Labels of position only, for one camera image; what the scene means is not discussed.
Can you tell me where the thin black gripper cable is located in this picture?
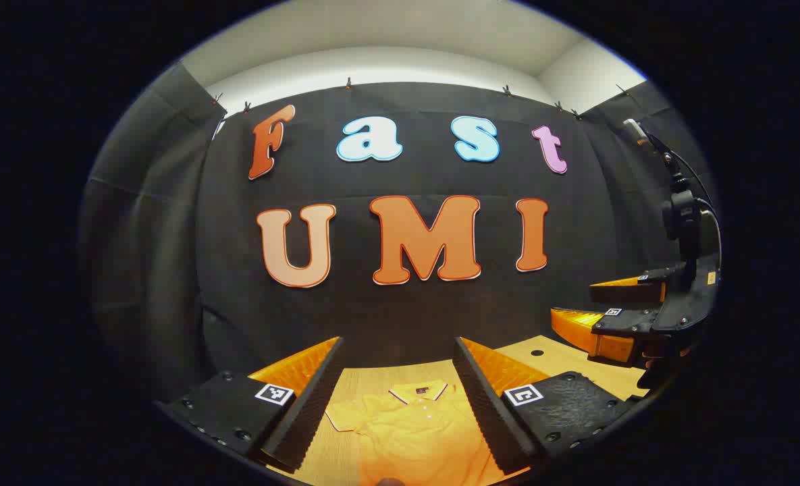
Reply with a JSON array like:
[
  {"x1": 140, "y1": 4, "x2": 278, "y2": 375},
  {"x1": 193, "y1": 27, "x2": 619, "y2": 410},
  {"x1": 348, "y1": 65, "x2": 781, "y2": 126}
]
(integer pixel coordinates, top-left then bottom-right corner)
[{"x1": 666, "y1": 150, "x2": 723, "y2": 257}]

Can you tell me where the orange polo T-shirt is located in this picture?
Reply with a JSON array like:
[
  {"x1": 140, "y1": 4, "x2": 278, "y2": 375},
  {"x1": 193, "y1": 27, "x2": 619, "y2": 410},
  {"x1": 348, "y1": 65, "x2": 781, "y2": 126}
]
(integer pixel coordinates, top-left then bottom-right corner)
[{"x1": 324, "y1": 381, "x2": 532, "y2": 486}]

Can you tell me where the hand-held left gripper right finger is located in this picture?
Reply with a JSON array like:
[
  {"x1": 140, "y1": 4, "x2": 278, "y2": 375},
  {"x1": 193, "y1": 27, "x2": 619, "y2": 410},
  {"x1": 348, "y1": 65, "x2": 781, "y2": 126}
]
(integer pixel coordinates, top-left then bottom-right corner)
[{"x1": 452, "y1": 336, "x2": 650, "y2": 475}]

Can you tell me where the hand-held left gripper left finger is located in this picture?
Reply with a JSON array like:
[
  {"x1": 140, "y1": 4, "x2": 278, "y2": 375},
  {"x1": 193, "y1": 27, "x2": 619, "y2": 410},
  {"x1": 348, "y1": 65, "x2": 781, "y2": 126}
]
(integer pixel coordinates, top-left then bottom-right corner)
[{"x1": 155, "y1": 336, "x2": 345, "y2": 473}]

